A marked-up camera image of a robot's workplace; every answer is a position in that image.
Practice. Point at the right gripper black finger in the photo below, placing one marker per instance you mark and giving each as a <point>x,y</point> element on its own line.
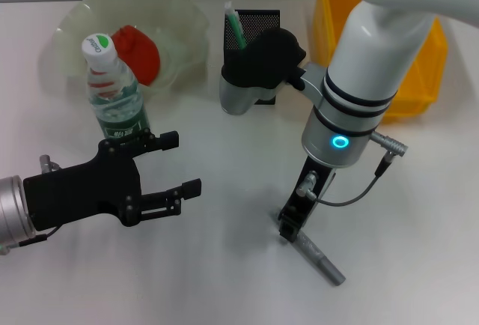
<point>296,231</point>
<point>286,227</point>

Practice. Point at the clear water bottle green label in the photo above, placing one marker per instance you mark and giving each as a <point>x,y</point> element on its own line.
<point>119,111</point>

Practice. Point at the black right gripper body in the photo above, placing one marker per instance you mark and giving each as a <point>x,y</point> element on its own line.
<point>310,186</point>

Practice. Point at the white and silver left arm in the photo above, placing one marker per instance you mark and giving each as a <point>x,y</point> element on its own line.
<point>13,209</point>

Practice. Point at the black mesh pen holder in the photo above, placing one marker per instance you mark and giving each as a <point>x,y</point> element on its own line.
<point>262,21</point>

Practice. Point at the yellow plastic storage bin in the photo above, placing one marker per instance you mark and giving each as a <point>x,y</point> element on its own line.
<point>426,78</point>

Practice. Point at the grey marker pen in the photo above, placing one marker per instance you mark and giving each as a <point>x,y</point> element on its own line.
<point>322,261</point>

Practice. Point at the mint green utility knife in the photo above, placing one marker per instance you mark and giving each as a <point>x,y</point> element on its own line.
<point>236,29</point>

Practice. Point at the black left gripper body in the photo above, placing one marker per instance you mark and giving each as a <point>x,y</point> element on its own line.
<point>82,190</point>

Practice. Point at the pale green glass fruit plate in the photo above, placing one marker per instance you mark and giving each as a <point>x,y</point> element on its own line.
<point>176,21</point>

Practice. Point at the red-orange toy orange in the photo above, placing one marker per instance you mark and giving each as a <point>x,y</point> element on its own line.
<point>142,55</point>

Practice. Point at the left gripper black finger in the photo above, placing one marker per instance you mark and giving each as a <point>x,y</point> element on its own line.
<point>168,141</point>
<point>191,188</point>

